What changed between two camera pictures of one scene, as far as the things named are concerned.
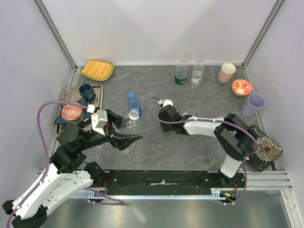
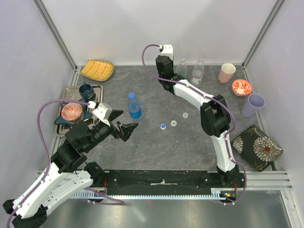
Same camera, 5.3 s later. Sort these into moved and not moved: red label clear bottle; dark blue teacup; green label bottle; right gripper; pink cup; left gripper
Moved: left gripper; right gripper
Not moved: red label clear bottle; pink cup; green label bottle; dark blue teacup
